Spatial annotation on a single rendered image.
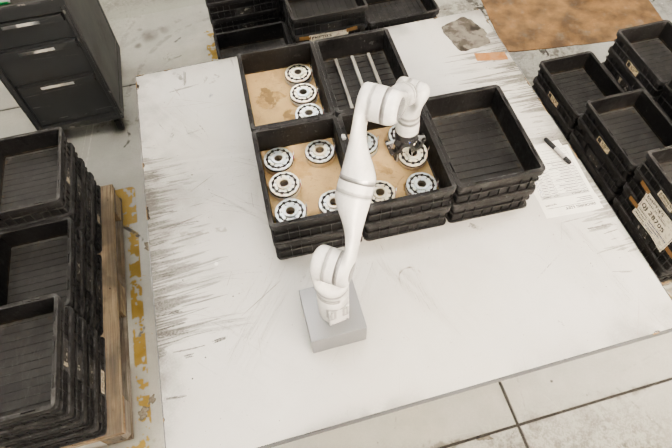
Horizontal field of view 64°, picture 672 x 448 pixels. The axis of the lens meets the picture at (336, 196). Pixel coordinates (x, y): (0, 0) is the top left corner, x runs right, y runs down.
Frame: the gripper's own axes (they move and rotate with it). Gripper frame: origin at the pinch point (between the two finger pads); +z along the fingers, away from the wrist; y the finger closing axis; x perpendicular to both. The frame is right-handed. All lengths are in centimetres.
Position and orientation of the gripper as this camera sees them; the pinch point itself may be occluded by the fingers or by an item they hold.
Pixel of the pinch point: (403, 155)
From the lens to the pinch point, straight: 186.4
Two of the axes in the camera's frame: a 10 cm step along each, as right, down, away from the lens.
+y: 9.8, -2.0, 0.9
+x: -2.2, -8.2, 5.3
